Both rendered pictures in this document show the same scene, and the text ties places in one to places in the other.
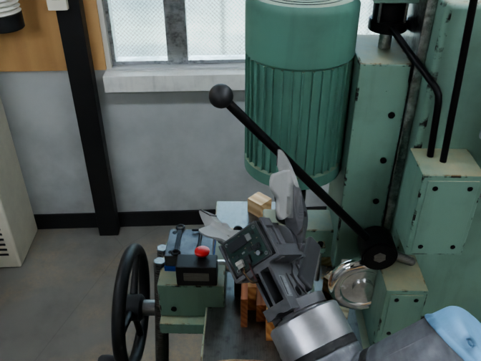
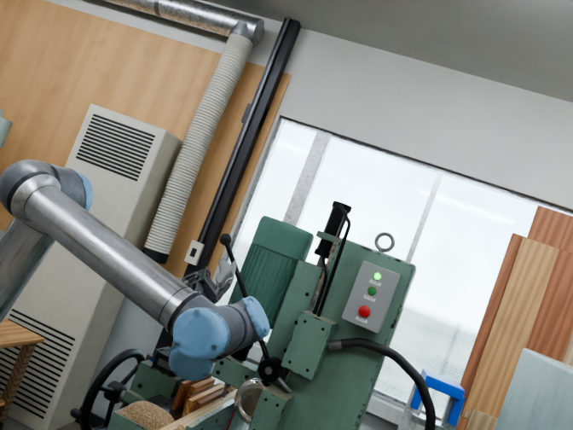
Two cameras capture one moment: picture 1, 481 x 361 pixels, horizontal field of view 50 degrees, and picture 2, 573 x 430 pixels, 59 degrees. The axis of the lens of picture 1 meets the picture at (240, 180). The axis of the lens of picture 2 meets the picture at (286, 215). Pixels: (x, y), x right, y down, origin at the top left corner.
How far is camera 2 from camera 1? 0.88 m
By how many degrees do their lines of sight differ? 40
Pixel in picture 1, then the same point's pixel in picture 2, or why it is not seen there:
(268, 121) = (245, 274)
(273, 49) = (261, 235)
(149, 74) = not seen: hidden behind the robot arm
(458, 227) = (313, 355)
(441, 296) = not seen: outside the picture
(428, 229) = (296, 350)
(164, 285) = (144, 363)
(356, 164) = (281, 319)
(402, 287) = (273, 393)
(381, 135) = (298, 305)
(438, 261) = (308, 407)
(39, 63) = not seen: hidden behind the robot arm
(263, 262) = (195, 281)
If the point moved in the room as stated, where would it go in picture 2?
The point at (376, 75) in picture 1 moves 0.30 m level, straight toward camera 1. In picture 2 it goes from (304, 268) to (249, 251)
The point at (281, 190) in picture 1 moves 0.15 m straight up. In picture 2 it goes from (224, 269) to (245, 214)
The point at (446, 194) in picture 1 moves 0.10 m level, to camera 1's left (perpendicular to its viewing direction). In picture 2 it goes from (309, 328) to (274, 312)
